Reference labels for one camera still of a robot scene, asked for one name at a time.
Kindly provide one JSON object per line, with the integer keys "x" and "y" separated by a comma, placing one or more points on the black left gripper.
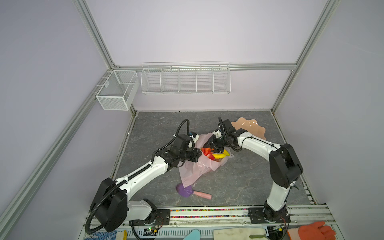
{"x": 197, "y": 153}

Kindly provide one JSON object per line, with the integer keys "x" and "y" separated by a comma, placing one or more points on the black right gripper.
{"x": 212, "y": 143}

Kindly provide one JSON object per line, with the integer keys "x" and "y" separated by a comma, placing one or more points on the red yellow peach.
{"x": 208, "y": 153}

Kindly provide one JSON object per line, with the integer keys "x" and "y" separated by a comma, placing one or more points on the yellow green banana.
{"x": 222, "y": 155}

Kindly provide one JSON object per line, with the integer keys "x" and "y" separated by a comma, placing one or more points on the pink plastic bag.
{"x": 190, "y": 172}

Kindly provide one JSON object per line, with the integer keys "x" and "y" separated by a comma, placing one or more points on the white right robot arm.
{"x": 285, "y": 167}

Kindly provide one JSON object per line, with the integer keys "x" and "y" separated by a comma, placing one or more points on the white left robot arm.
{"x": 112, "y": 204}

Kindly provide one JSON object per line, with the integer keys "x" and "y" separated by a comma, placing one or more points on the purple pink spatula brush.
{"x": 188, "y": 191}

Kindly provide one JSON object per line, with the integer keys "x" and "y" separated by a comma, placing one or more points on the beige scalloped fruit bowl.
{"x": 251, "y": 126}

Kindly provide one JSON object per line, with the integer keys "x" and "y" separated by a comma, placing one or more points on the beige cloth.
{"x": 240, "y": 234}

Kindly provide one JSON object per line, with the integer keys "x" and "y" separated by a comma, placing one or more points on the blue white knit glove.
{"x": 101, "y": 236}

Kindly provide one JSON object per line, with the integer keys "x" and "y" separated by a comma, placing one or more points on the orange rubber glove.
{"x": 314, "y": 231}

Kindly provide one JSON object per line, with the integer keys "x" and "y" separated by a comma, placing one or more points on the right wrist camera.
{"x": 216, "y": 133}

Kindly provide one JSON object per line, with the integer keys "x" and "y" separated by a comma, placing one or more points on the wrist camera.
{"x": 194, "y": 137}
{"x": 216, "y": 133}

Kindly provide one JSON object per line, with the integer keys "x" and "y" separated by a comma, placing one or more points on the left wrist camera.
{"x": 194, "y": 137}

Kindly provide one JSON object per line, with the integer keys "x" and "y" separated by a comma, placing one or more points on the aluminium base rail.
{"x": 225, "y": 216}

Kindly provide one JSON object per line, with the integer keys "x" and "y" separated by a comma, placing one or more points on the long white wire shelf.
{"x": 186, "y": 78}

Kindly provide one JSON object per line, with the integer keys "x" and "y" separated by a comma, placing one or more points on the teal tool handle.
{"x": 193, "y": 235}

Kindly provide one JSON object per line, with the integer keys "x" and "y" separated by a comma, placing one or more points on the small white wire basket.
{"x": 118, "y": 91}

